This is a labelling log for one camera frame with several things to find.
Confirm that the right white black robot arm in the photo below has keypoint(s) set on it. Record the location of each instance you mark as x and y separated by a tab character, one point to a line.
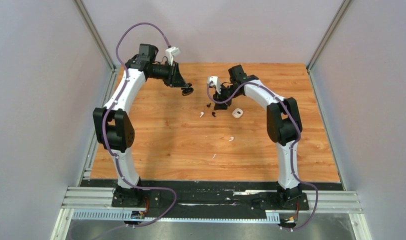
283	122

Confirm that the right aluminium corner post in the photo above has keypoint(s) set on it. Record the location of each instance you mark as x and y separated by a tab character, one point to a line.
340	13

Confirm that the aluminium frame rail front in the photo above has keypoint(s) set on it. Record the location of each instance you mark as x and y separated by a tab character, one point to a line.
329	201

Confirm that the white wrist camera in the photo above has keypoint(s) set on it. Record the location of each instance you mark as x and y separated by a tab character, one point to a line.
171	53
214	82

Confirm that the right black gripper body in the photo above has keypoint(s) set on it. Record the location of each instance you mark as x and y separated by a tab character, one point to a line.
226	93

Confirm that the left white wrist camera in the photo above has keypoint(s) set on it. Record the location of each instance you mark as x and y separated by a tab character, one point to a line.
171	53

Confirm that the black earbud charging case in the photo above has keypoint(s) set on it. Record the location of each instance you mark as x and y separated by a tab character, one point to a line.
187	91

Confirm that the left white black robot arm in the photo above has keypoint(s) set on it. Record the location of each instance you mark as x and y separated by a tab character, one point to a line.
113	126

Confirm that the white earbud charging case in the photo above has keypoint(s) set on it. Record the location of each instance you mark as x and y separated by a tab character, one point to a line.
237	113

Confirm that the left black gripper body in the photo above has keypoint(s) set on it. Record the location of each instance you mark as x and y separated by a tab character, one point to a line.
170	81

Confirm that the aluminium corner post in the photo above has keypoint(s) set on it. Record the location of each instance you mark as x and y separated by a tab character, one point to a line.
340	13
86	17

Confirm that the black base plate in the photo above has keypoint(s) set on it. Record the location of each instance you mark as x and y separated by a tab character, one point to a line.
211	199

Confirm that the left aluminium corner post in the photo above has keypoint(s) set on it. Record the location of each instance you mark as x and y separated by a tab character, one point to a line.
86	17

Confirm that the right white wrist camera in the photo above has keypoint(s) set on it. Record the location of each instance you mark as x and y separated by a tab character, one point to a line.
214	82

